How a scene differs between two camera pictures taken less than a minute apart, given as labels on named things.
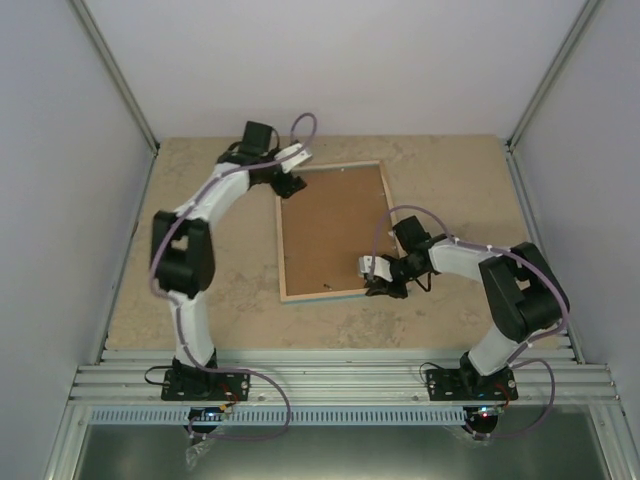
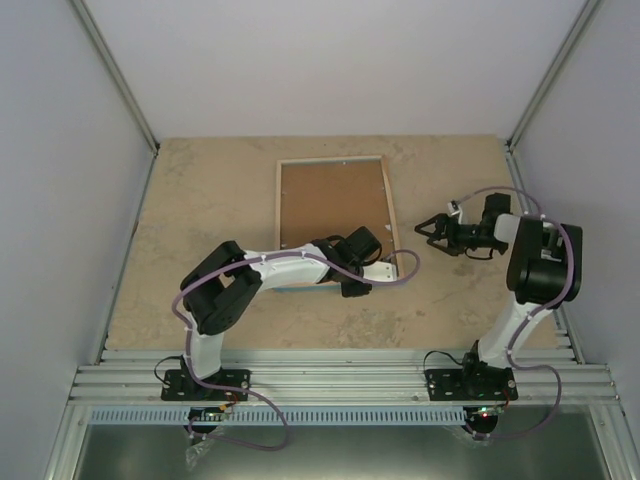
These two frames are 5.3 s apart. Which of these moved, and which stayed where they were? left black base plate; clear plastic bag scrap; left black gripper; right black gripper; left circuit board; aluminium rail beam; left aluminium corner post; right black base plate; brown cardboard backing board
Moved: brown cardboard backing board; left black gripper; right black gripper
Stayed: aluminium rail beam; left aluminium corner post; right black base plate; clear plastic bag scrap; left black base plate; left circuit board
